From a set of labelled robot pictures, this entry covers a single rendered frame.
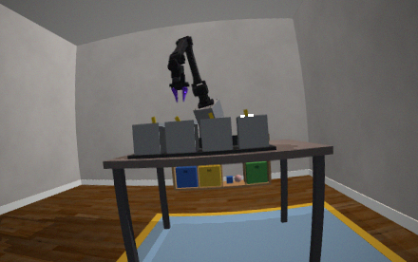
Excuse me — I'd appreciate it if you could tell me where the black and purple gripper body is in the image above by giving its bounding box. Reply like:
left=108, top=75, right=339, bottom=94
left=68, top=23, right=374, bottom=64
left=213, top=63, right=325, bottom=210
left=169, top=82, right=189, bottom=90

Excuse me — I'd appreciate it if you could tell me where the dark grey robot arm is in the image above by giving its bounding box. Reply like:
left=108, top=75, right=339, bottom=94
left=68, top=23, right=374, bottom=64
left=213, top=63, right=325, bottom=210
left=167, top=36, right=214, bottom=108

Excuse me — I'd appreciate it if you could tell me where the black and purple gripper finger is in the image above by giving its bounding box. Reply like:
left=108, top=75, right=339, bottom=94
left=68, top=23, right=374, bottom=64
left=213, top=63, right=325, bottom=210
left=182, top=87, right=188, bottom=101
left=171, top=88, right=178, bottom=102

